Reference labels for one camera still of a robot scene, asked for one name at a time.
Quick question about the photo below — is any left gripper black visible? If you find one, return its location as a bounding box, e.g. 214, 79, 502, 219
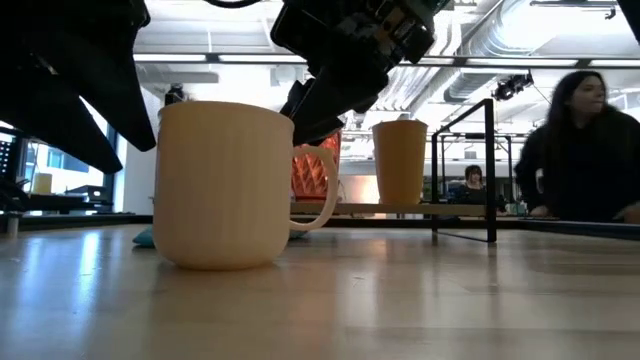
0, 0, 157, 174

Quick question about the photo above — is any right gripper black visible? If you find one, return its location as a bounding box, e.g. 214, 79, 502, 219
270, 0, 451, 148

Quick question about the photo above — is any red faceted plastic cup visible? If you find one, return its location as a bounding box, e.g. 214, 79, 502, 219
291, 130, 343, 201

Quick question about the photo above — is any tall orange plastic cup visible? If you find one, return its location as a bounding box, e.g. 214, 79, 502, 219
371, 119, 430, 205

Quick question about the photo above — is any cream mug with handle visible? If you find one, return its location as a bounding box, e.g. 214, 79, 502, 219
152, 100, 340, 271

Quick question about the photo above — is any large window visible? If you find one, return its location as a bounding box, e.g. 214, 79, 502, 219
19, 99, 120, 214

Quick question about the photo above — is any yellow box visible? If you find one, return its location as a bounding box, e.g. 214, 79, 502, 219
32, 172, 54, 196

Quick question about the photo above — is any black box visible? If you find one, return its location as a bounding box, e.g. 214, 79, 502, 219
64, 184, 110, 204

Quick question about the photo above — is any dark background table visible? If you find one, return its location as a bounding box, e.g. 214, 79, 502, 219
0, 192, 136, 217

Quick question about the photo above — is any blue cloth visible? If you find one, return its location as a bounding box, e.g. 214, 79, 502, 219
132, 224, 310, 249

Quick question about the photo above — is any person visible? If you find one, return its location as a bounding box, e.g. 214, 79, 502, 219
513, 69, 640, 225
449, 164, 494, 206

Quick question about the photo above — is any black ceiling-hung device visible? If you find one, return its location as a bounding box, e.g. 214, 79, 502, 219
492, 71, 535, 102

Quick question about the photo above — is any long linear ceiling light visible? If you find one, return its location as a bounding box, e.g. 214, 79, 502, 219
132, 52, 640, 70

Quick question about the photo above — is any wooden shelf with black frame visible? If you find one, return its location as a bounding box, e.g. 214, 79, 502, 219
289, 98, 515, 245

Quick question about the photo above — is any black aluminium table frame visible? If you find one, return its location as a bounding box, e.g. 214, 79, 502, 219
0, 213, 640, 242

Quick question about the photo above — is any silver ceiling duct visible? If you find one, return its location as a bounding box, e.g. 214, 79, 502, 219
442, 0, 621, 106

